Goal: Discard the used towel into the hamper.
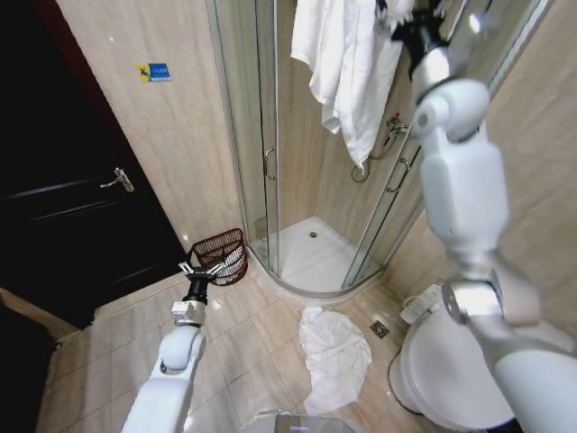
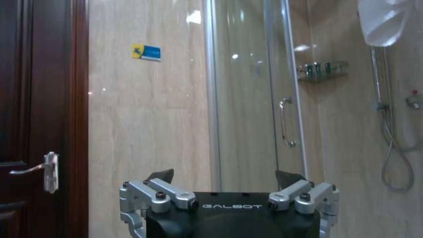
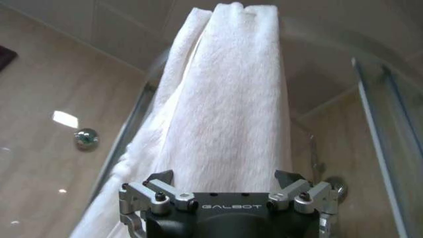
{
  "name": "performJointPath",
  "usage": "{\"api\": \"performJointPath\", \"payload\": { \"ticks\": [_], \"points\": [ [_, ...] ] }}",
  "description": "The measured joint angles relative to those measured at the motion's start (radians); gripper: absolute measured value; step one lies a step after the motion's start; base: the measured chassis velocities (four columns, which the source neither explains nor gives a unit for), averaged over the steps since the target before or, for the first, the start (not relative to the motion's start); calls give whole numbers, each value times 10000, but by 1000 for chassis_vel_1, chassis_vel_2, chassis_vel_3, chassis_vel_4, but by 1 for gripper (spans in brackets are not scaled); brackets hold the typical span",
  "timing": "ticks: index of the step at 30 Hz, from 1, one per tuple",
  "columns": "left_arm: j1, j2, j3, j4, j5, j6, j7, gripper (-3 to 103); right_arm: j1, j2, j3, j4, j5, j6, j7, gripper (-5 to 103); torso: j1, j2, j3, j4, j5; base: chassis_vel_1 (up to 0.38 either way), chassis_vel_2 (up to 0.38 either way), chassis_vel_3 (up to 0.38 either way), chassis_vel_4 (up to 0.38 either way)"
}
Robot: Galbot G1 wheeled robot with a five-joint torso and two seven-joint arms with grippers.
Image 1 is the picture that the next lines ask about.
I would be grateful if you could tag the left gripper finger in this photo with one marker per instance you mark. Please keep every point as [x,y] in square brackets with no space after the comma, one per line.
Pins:
[217,268]
[185,268]

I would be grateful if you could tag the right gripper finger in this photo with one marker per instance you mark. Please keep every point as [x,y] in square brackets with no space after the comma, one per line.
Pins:
[383,8]

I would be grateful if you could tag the white towel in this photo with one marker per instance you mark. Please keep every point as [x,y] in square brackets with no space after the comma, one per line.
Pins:
[331,356]
[342,67]

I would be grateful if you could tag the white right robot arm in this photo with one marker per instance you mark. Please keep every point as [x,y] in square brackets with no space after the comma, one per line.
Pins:
[464,189]

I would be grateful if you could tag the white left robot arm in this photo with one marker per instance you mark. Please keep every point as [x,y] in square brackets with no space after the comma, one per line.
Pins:
[173,361]

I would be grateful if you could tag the brown wicker hamper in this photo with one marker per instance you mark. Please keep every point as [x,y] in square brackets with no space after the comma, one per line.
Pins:
[221,255]

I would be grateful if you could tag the crumpled white towel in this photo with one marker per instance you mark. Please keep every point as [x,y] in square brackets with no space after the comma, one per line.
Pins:
[331,356]

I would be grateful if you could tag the chrome shower faucet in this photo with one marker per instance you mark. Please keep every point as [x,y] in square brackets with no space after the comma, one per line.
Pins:
[396,126]

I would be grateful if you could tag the white shower tray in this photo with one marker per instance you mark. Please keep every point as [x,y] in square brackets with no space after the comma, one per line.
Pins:
[311,259]

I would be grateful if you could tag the glass shower door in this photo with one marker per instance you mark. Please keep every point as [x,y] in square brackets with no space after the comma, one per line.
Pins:
[387,216]
[245,135]

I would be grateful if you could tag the dark wooden door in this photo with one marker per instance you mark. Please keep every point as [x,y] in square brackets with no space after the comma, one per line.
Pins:
[67,180]

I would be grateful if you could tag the white robot front shell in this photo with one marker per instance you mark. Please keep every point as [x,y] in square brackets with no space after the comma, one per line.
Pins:
[293,421]

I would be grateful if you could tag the square metal floor drain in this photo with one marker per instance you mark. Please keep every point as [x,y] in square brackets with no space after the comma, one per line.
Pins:
[379,328]

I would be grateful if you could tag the dark furniture edge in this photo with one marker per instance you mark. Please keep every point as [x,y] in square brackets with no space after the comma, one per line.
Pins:
[22,361]

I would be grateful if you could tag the blue and yellow sticker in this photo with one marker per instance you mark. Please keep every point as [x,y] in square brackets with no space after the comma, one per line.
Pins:
[154,72]

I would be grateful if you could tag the white toilet control panel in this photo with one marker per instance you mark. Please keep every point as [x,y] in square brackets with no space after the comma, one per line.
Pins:
[421,304]

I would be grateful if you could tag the white toilet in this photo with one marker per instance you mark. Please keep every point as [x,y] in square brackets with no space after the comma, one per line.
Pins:
[451,361]

